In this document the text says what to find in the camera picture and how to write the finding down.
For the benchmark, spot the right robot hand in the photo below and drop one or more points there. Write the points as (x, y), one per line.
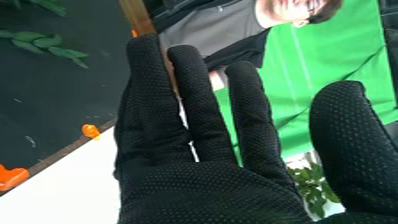
(195, 173)

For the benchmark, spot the dark mat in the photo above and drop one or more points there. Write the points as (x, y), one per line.
(53, 100)

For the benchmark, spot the person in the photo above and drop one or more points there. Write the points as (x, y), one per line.
(224, 23)

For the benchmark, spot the green sprig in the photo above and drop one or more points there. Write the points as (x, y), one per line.
(313, 186)
(50, 45)
(44, 5)

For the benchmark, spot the white sheet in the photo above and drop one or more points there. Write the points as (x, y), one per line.
(64, 190)

